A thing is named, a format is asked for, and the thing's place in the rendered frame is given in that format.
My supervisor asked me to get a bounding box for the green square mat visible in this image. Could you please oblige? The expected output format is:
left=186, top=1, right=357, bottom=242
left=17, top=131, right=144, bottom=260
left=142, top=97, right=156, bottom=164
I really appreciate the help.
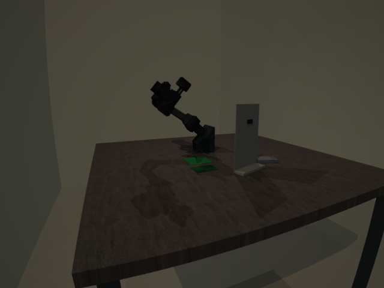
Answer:
left=183, top=157, right=213, bottom=165

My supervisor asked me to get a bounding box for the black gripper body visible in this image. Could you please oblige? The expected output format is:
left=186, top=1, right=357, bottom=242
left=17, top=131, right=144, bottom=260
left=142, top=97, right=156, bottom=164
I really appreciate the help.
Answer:
left=158, top=77, right=191, bottom=116

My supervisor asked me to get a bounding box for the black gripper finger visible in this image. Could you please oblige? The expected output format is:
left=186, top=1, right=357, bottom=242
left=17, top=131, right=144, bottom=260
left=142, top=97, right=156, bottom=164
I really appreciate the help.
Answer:
left=176, top=80, right=190, bottom=92
left=160, top=101, right=175, bottom=113

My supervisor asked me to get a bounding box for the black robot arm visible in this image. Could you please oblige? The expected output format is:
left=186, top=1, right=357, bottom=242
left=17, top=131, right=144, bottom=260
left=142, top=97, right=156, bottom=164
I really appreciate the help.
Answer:
left=150, top=81, right=207, bottom=137

